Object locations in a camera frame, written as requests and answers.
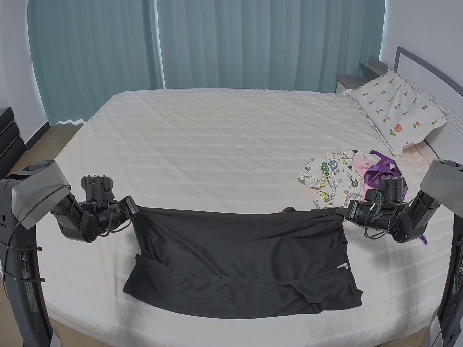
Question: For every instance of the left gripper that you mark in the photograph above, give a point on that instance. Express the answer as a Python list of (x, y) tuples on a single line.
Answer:
[(121, 211)]

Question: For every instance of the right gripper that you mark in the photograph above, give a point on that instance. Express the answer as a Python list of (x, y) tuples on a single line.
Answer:
[(361, 213)]

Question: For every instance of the black T-shirt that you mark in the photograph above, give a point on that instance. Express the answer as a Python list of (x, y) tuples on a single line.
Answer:
[(238, 258)]

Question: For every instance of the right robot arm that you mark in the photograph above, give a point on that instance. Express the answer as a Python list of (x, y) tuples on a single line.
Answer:
[(439, 183)]

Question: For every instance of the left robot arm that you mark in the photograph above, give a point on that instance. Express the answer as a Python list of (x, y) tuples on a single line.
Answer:
[(25, 302)]

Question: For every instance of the pink garment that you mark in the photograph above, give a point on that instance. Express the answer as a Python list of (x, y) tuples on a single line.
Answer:
[(361, 172)]

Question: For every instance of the purple shiny garment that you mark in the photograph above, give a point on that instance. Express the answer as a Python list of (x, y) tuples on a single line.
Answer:
[(379, 168)]

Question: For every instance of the white printed pyjama garment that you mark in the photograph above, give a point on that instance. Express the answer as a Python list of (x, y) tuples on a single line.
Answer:
[(331, 175)]

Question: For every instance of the white flower printed pillow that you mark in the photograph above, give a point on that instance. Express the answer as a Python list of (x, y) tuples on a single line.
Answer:
[(398, 110)]

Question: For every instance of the bed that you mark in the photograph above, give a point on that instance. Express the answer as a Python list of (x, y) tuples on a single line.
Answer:
[(217, 150)]

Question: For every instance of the grey white bedside table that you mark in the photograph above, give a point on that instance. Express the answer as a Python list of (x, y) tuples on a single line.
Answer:
[(356, 81)]

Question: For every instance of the black chest of drawers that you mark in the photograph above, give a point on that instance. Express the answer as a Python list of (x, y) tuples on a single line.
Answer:
[(9, 136)]

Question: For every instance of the blue-green curtain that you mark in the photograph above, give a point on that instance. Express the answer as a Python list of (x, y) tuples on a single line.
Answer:
[(267, 34), (94, 49)]

